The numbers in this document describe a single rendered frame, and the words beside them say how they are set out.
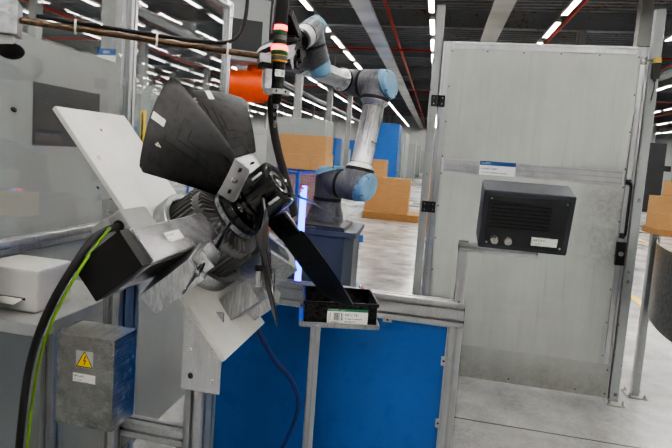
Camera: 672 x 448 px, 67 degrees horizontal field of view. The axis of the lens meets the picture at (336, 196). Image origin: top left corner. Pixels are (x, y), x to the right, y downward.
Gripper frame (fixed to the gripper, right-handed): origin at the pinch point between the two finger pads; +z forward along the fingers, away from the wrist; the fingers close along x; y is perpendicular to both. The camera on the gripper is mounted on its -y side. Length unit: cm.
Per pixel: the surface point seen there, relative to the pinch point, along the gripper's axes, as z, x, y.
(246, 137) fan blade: 24.5, -3.2, 13.4
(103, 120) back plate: 37.8, 29.6, 6.1
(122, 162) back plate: 45, 20, 13
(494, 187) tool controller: -9, -66, 39
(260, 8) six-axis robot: -334, 190, 85
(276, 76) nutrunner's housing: 15.5, -9.5, -0.5
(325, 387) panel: 32, -22, 103
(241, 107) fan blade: 14.8, 3.1, 10.0
